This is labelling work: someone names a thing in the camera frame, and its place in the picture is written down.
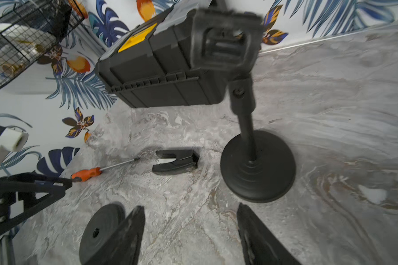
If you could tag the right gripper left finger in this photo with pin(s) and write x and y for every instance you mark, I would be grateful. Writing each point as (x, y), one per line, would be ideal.
(123, 247)

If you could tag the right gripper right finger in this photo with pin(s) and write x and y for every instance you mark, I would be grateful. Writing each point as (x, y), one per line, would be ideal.
(259, 245)

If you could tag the black wire basket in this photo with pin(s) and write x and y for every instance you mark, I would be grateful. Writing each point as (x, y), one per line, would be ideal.
(31, 33)

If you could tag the orange handled screwdriver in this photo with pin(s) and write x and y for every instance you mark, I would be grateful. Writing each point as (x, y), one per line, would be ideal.
(85, 175)

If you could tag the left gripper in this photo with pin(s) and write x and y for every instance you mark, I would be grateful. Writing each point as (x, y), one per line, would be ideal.
(26, 194)

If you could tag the black stand pole with clip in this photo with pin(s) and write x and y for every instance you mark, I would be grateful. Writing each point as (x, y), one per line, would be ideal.
(229, 42)

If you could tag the black plastic toolbox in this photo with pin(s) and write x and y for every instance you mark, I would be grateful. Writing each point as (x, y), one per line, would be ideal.
(151, 65)

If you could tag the black round stand base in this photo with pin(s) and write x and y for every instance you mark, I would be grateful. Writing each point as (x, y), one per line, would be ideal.
(99, 229)

